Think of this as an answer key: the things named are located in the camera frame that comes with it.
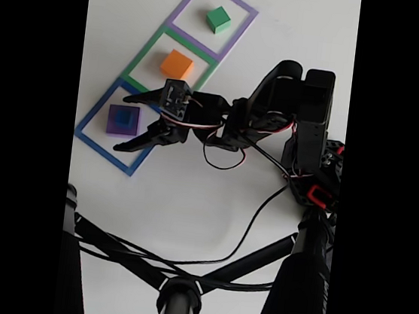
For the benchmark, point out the small blue cube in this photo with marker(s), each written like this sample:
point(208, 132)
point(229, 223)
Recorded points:
point(123, 117)

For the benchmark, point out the purple block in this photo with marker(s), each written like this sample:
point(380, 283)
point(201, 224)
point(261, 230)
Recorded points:
point(121, 130)

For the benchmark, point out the orange block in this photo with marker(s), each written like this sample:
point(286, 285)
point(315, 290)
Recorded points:
point(176, 64)

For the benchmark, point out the green block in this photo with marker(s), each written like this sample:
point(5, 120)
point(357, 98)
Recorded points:
point(217, 18)

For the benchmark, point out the red clamp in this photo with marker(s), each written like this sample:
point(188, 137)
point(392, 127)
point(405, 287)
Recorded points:
point(318, 196)

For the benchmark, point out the black tripod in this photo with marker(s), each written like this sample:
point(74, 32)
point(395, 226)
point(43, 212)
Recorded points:
point(177, 305)

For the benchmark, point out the dark gripper camera box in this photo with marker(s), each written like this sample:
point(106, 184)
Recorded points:
point(176, 98)

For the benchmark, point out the green square frame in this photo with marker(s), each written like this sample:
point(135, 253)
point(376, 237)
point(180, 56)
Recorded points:
point(144, 53)

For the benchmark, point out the blue square frame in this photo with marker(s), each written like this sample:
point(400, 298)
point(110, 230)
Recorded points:
point(104, 153)

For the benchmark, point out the purple square frame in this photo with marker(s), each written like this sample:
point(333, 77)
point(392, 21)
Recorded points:
point(192, 40)

